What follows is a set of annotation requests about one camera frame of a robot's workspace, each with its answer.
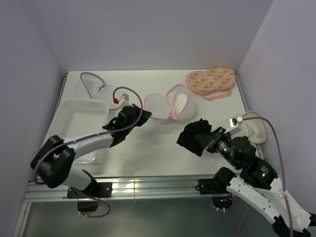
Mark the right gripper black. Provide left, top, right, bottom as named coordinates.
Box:
left=194, top=125, right=240, bottom=168

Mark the pink trimmed mesh laundry bag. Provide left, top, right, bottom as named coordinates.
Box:
left=144, top=84, right=197, bottom=122

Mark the black garment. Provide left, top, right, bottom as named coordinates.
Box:
left=176, top=118, right=212, bottom=157

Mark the white bra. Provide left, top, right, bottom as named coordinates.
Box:
left=169, top=90, right=188, bottom=112

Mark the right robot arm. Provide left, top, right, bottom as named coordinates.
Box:
left=201, top=127, right=316, bottom=237

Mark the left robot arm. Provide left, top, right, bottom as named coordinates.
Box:
left=30, top=104, right=152, bottom=197

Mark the beige trimmed mesh laundry bag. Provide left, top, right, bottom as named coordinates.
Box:
left=239, top=119, right=267, bottom=144

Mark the grey trimmed mesh laundry bag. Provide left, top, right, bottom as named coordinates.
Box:
left=74, top=72, right=118, bottom=110

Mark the peach floral bra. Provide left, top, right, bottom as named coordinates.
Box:
left=186, top=67, right=236, bottom=101

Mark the white plastic basket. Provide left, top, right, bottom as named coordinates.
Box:
left=43, top=98, right=111, bottom=165

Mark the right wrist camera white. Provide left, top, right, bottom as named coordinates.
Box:
left=225, top=117, right=243, bottom=135

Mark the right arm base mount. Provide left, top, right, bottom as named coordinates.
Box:
left=195, top=178, right=234, bottom=208

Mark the aluminium frame rail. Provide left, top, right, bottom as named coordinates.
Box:
left=24, top=174, right=283, bottom=202

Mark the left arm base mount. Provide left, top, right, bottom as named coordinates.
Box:
left=66, top=181, right=113, bottom=213

